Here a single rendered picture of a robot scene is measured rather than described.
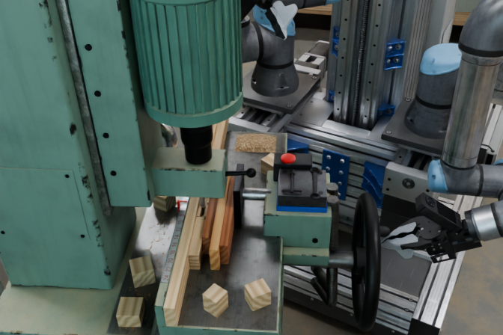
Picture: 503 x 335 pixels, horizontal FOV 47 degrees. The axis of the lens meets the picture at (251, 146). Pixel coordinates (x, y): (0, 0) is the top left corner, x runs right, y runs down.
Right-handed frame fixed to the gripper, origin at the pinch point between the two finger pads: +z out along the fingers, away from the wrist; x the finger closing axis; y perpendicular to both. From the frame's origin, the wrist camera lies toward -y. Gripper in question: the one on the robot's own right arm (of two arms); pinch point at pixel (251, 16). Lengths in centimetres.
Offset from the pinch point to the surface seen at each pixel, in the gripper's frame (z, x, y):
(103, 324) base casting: 31, 14, -56
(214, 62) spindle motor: 18.8, -3.6, -2.8
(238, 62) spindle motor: 14.7, 0.3, -2.1
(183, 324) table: 38, 21, -37
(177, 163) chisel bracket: 14.0, 6.4, -26.6
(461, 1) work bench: -255, 149, 2
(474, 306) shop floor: -43, 145, -44
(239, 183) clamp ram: 10.4, 19.6, -24.6
